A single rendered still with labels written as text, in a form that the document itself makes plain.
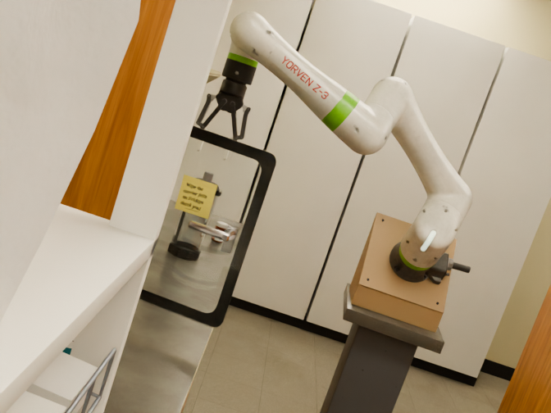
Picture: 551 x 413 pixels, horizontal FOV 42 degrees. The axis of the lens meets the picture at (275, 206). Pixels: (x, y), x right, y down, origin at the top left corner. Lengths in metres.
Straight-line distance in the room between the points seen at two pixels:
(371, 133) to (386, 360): 0.78
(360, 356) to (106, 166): 1.20
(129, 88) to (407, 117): 0.94
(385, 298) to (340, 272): 2.46
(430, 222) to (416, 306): 0.31
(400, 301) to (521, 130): 2.66
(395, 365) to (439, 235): 0.47
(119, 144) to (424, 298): 1.23
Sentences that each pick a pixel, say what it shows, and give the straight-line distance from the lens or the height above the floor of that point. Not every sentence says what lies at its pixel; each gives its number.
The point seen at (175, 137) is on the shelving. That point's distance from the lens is 0.65.
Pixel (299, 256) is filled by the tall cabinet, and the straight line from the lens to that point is 4.74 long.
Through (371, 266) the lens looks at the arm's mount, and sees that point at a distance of 2.33.
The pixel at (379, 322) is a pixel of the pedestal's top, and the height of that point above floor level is 0.93.
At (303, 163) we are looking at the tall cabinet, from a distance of 4.63.
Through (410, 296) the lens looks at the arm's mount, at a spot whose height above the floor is 1.02.
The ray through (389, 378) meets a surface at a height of 0.75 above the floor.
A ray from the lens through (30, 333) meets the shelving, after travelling 0.42.
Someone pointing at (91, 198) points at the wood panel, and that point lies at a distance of 1.50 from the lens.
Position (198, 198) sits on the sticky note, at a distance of 1.52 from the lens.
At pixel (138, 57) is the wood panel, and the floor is 1.49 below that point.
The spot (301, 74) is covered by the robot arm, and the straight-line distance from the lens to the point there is 1.96.
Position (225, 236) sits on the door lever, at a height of 1.20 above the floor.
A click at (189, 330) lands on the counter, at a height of 0.94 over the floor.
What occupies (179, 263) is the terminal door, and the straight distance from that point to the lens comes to 1.55.
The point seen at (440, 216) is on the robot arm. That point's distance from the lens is 2.20.
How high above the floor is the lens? 1.54
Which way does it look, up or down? 10 degrees down
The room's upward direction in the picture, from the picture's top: 19 degrees clockwise
